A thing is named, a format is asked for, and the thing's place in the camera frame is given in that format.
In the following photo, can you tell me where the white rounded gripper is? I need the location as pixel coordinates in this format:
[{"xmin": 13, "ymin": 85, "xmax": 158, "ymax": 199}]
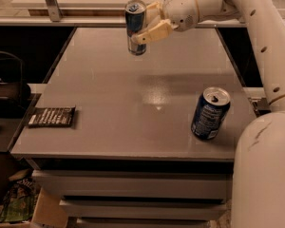
[{"xmin": 131, "ymin": 0, "xmax": 200, "ymax": 45}]

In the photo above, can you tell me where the Red Bull can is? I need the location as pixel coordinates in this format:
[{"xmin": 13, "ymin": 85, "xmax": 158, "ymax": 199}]
[{"xmin": 124, "ymin": 0, "xmax": 146, "ymax": 56}]

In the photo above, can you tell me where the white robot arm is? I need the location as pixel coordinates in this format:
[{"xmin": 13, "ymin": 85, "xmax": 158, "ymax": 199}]
[{"xmin": 132, "ymin": 0, "xmax": 285, "ymax": 228}]

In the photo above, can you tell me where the blue soda can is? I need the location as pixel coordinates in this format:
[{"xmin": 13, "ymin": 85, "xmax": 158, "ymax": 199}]
[{"xmin": 191, "ymin": 86, "xmax": 231, "ymax": 140}]

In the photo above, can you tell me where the dark RXBAR chocolate wrapper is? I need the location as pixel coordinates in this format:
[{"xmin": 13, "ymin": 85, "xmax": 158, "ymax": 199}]
[{"xmin": 28, "ymin": 107, "xmax": 75, "ymax": 127}]

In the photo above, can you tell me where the grey drawer cabinet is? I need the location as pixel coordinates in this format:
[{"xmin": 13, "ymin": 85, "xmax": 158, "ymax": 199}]
[{"xmin": 12, "ymin": 28, "xmax": 255, "ymax": 228}]

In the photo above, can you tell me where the black chair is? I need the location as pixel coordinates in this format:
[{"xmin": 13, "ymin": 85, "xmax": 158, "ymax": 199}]
[{"xmin": 0, "ymin": 51, "xmax": 31, "ymax": 118}]

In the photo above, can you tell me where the cardboard box left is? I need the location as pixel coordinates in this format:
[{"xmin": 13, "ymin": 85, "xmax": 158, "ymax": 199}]
[{"xmin": 0, "ymin": 188, "xmax": 68, "ymax": 228}]

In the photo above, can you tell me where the green snack bag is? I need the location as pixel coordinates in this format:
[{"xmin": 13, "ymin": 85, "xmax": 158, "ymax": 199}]
[{"xmin": 0, "ymin": 178, "xmax": 38, "ymax": 223}]

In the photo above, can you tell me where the metal railing frame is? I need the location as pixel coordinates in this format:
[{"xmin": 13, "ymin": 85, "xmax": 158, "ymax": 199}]
[{"xmin": 0, "ymin": 0, "xmax": 285, "ymax": 29}]

